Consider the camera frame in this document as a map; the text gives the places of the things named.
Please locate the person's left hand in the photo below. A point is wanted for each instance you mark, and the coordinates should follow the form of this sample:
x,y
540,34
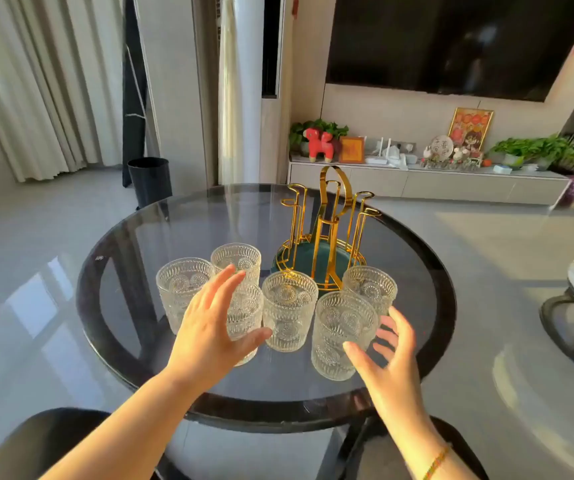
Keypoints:
x,y
202,339

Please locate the red horse figure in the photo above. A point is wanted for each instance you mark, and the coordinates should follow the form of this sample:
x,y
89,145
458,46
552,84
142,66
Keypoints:
x,y
318,142

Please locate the person's right thumb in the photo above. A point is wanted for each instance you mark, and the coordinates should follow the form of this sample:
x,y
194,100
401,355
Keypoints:
x,y
359,358

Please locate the black trash bin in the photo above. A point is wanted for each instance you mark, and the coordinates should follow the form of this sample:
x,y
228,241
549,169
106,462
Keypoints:
x,y
150,180

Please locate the grey television cabinet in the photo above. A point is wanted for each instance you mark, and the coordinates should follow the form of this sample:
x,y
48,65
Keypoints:
x,y
417,182

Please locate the gold framed colourful picture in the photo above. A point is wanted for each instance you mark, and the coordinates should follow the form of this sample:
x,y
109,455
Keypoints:
x,y
470,128

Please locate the white standing air conditioner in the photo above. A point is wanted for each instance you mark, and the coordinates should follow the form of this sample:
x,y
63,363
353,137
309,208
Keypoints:
x,y
241,84

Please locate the person's right hand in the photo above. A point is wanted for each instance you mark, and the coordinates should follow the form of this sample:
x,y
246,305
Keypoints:
x,y
399,379

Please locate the wide green potted plant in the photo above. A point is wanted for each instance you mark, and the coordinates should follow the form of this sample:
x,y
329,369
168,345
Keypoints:
x,y
542,147

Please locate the row of small figurines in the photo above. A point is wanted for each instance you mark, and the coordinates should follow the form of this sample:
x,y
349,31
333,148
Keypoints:
x,y
454,162

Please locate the white curtains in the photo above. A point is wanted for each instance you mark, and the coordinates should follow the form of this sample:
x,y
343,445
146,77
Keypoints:
x,y
42,79

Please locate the person's right forearm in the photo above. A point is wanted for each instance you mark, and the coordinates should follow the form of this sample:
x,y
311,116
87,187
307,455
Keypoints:
x,y
432,454

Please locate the light blue small box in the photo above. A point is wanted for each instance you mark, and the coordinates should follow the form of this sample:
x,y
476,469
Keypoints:
x,y
502,169

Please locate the person's left thumb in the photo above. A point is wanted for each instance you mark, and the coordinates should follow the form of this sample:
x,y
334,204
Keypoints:
x,y
251,340

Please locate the white router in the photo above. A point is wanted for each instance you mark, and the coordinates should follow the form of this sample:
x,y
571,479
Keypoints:
x,y
378,157

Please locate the black wall television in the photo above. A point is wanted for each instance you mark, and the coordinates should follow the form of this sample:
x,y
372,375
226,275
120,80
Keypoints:
x,y
457,39

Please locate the round white plaque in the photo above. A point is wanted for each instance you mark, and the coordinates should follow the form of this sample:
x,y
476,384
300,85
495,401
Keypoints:
x,y
442,147

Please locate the small orange framed picture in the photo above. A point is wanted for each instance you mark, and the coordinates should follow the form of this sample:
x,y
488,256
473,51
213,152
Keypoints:
x,y
351,150

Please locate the green round tray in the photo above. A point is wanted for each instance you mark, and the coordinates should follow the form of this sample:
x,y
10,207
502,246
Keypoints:
x,y
312,259

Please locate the person's left forearm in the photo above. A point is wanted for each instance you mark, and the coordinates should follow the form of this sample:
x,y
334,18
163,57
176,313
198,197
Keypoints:
x,y
127,429

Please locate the group of embossed clear glasses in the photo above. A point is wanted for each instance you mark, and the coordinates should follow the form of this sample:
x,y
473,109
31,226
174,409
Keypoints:
x,y
289,309

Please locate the black metal table base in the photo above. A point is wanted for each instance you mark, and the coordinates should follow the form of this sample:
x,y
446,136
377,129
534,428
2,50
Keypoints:
x,y
117,279

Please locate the grey wall socket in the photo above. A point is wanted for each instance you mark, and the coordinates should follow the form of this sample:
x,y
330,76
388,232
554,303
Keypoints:
x,y
407,146

